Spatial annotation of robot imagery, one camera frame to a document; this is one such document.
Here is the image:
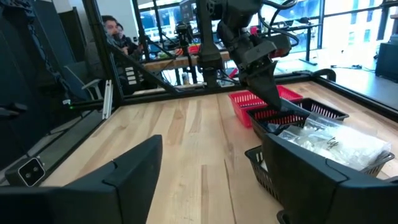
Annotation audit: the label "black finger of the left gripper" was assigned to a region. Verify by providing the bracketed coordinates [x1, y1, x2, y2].
[259, 60, 283, 110]
[241, 67, 274, 110]

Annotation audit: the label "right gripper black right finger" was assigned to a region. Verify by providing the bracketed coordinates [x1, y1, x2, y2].
[262, 133, 398, 224]

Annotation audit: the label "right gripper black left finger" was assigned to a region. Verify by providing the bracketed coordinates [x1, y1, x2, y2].
[0, 134, 164, 224]

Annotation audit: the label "dark navy shave sachet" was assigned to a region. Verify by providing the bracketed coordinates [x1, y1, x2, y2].
[281, 98, 312, 124]
[264, 122, 308, 135]

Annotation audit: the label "clear bag white cotton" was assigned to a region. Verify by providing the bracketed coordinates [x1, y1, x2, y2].
[303, 112, 343, 131]
[278, 124, 392, 171]

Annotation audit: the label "red plastic basket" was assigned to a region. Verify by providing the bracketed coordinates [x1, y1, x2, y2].
[228, 85, 304, 128]

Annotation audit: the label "black desk stand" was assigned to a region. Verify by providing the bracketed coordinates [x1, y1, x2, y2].
[290, 23, 323, 67]

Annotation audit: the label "black plastic basket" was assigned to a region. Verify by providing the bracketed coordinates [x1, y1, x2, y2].
[247, 98, 349, 140]
[244, 144, 396, 203]

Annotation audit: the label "wooden workbench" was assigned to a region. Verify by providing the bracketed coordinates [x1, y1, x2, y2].
[142, 51, 233, 73]

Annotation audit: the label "silver aluminium extrusion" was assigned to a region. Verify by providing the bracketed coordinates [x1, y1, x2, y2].
[101, 79, 114, 121]

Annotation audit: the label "grey office chair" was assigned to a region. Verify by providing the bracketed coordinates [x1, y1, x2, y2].
[63, 60, 105, 100]

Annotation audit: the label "black cabinet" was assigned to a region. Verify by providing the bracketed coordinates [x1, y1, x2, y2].
[374, 42, 398, 83]

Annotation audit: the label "person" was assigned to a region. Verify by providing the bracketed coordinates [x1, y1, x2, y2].
[101, 14, 147, 94]
[116, 23, 141, 58]

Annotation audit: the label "black box white labels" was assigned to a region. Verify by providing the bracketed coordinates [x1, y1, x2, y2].
[123, 64, 139, 87]

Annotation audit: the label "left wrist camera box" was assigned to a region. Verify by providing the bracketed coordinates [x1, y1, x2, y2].
[264, 33, 293, 59]

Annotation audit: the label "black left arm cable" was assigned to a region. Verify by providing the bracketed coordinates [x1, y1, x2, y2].
[257, 0, 300, 47]

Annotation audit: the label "black camera tripod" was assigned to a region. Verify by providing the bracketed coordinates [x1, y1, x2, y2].
[174, 21, 200, 85]

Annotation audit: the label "black table-level camera box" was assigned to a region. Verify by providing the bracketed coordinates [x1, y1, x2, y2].
[4, 156, 47, 187]

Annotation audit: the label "black cable chain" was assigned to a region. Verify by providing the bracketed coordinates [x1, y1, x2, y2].
[0, 0, 74, 94]

